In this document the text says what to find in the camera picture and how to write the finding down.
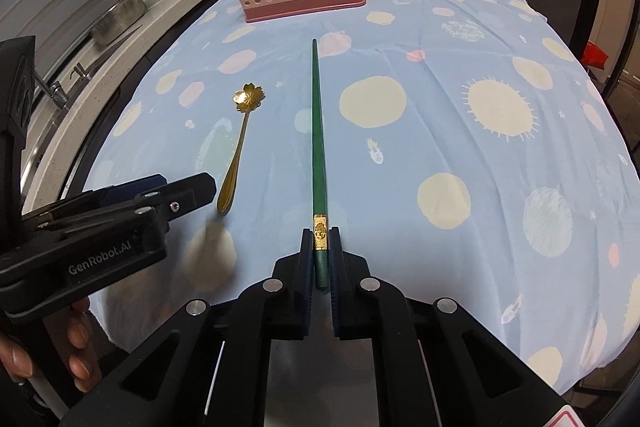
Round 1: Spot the gold flower spoon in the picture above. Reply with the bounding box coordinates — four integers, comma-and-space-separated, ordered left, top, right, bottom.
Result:
217, 82, 266, 217

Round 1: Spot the person's left hand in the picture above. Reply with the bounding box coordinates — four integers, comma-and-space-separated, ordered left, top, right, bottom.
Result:
1, 297, 102, 393

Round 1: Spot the green chopstick gold band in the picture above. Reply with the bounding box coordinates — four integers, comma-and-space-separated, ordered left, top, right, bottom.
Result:
311, 39, 330, 291

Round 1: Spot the blue patterned tablecloth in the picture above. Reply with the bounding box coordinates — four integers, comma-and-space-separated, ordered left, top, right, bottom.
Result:
87, 0, 639, 391

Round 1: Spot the chrome faucet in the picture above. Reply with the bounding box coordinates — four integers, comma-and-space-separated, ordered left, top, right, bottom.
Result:
35, 72, 68, 110

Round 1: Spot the stainless steel bowl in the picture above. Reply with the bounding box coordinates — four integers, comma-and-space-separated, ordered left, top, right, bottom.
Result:
90, 0, 146, 46

